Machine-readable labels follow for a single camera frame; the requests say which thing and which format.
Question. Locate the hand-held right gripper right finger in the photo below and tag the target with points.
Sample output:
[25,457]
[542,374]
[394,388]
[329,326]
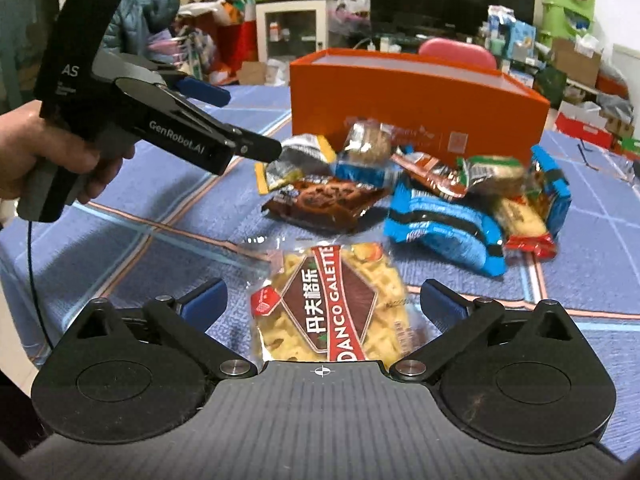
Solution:
[441,304]

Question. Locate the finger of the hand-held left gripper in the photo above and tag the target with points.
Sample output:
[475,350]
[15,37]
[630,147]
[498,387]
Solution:
[205,91]
[260,150]

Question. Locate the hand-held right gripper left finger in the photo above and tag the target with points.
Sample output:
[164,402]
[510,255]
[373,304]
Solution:
[204,302]

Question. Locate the silver yellow snack packet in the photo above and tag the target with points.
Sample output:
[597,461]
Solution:
[300,155]

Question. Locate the blue striped snack packet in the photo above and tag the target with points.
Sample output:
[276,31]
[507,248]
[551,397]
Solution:
[435,200]
[552,190]
[450,247]

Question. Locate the yellow waffle packet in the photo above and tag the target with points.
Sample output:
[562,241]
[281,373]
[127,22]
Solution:
[345,305]

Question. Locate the orange cardboard box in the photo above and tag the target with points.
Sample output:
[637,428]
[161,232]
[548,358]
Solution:
[350,90]

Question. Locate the green white snack packet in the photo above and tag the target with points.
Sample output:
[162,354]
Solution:
[495,172]

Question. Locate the person's left hand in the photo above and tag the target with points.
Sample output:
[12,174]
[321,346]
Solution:
[20,150]

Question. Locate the brown cookie packet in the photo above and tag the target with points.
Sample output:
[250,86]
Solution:
[320,202]

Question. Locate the teal puffer jacket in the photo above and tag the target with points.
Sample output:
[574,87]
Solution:
[140,20]

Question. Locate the white glass-door cabinet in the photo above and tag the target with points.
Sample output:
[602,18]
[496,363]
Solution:
[292,30]

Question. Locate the blue white snack packet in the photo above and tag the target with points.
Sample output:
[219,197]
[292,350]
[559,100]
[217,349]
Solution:
[365,172]

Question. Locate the clear round cake packet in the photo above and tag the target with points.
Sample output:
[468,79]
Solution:
[372,142]

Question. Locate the yellow red snack packet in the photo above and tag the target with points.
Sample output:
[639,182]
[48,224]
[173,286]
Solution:
[520,220]

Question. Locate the red brown snack packet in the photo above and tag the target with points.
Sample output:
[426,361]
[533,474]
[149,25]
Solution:
[425,170]

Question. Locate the pink chair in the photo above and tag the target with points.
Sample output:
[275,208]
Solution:
[455,52]

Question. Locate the red white carton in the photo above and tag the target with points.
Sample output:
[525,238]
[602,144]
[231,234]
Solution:
[580,130]

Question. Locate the brown cardboard box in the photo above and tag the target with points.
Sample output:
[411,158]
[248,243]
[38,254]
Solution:
[575,62]

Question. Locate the blue white cartons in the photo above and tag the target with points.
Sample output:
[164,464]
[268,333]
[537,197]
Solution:
[510,30]

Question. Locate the green plastic rack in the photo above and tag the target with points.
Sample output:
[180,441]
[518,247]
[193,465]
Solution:
[565,10]

